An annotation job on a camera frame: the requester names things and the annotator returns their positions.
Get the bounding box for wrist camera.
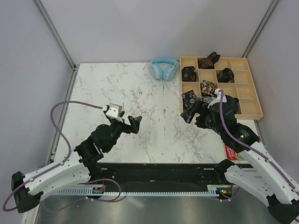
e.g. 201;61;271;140
105;104;124;122
208;88;227;107

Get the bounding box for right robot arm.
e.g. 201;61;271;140
181;99;299;224

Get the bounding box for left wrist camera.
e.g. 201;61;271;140
105;104;124;122

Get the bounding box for white slotted cable duct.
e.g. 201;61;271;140
55;182;239;196

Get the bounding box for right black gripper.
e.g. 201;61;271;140
180;99;225;136

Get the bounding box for purple cable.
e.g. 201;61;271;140
2;100;122;212
210;90;299;203

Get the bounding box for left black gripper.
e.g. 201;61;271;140
106;111;142;152

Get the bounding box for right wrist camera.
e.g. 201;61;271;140
208;88;227;107

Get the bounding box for dark blue striped tie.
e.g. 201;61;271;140
225;95;239;114

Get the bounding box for wooden compartment tray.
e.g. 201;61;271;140
179;56;263;120

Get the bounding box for colourful patchwork rolled tie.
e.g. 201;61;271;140
200;80;217;97

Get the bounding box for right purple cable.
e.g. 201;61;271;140
210;90;299;203

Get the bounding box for aluminium rail frame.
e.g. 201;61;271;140
22;67;288;224

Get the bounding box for grey blue rolled tie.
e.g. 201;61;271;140
202;96;214;104

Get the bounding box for blue hexagon rolled tie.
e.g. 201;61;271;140
182;90;202;114

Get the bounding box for red children's book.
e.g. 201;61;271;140
224;144;245;161

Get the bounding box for brown rolled tie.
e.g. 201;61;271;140
198;52;221;69

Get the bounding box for black orange-dotted rolled tie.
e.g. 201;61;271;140
181;66;197;82

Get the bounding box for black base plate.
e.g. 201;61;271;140
89;163;231;190

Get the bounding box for dark glossy rolled tie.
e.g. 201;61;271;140
217;68;235;83

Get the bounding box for light blue headphones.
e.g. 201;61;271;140
149;57;179;80

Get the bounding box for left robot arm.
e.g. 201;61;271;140
12;116;142;213

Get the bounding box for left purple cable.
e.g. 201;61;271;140
2;100;122;212

